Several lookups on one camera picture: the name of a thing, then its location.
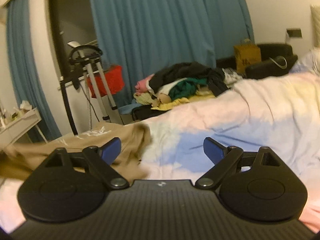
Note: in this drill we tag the wall socket plate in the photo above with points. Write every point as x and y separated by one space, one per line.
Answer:
294 33

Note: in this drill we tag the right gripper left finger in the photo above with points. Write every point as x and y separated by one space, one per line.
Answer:
68 186

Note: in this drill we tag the red fabric basket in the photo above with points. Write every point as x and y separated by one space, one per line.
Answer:
114 80

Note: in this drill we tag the dark window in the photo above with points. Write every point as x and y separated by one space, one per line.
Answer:
71 20

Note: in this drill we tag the white desk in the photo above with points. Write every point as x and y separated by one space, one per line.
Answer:
16 129

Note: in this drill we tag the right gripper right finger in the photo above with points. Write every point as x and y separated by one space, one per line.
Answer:
256 186

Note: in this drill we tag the tan t-shirt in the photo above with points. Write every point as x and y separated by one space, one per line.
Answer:
18 161

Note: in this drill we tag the pile of clothes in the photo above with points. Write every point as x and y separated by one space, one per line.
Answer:
184 83

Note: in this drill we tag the blue curtain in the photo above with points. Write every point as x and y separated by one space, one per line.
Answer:
24 76
144 36

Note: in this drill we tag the blue curtain left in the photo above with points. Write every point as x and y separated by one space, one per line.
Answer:
24 76

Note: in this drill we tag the blue curtain right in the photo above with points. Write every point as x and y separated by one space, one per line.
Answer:
144 36

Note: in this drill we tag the brown paper bag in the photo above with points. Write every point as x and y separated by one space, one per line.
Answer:
246 54

